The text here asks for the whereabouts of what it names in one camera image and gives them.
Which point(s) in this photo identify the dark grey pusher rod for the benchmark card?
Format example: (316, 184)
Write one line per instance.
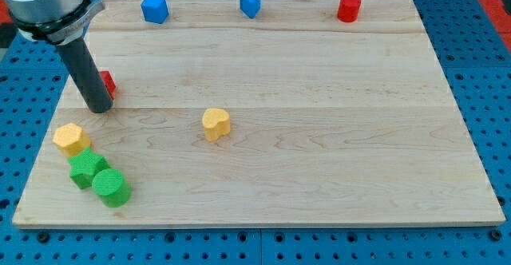
(83, 71)

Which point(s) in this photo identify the yellow heart block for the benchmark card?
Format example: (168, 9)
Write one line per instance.
(216, 123)

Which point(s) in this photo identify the red star block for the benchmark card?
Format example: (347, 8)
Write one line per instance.
(108, 82)

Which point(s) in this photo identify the yellow hexagon block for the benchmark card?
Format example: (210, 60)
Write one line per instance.
(71, 139)

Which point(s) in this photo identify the green star block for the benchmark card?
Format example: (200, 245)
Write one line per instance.
(84, 166)

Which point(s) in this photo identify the blue pentagon block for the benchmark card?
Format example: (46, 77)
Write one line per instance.
(155, 11)

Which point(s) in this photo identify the green cylinder block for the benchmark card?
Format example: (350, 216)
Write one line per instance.
(111, 187)

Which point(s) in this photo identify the blue triangle block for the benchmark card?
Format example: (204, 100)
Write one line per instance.
(250, 7)

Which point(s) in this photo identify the wooden board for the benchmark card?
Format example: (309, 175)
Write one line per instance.
(333, 124)

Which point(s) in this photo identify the red cylinder block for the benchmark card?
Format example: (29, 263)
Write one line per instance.
(348, 10)

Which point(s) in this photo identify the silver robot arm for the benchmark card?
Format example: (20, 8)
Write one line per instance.
(62, 23)

